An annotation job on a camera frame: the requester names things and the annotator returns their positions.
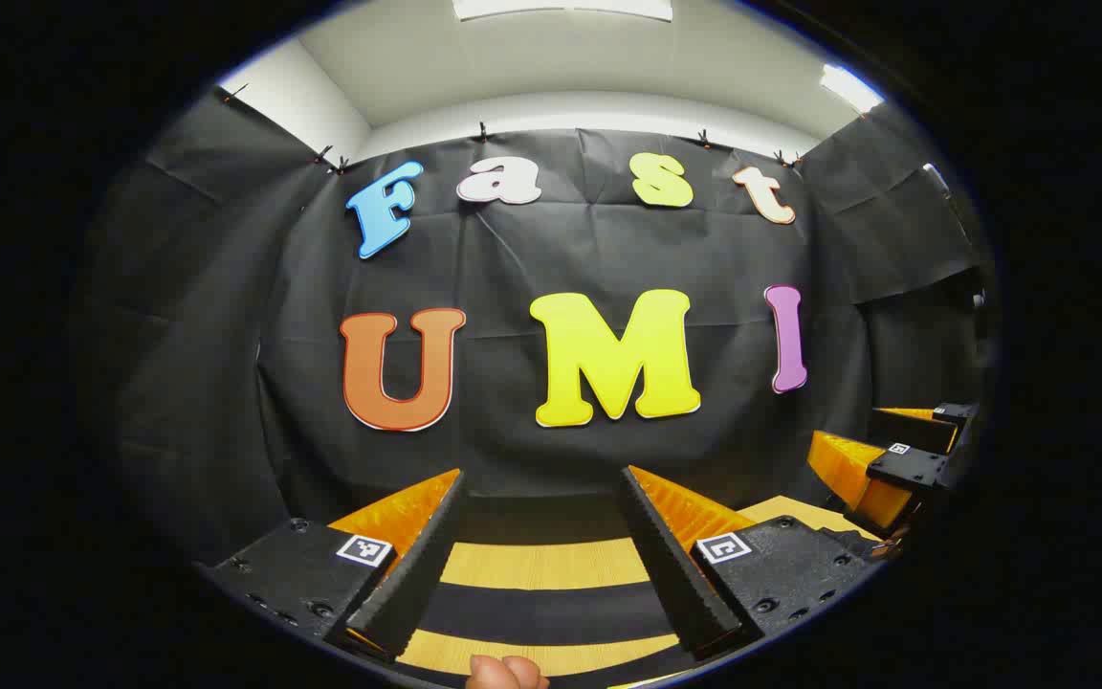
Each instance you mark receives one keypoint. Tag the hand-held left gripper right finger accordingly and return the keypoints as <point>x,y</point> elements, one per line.
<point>675,584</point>

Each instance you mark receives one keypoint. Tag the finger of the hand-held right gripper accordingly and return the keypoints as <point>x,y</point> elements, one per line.
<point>910,469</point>
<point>914,431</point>

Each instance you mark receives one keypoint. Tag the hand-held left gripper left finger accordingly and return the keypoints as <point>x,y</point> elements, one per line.
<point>417,584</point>

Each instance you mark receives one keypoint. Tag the black backdrop cloth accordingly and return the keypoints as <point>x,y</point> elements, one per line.
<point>551,459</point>

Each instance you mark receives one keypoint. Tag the ceiling light panel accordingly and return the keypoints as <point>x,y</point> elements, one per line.
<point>849,88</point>

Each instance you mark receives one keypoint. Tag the row of small cloth clips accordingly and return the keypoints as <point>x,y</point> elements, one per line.
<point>481,131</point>

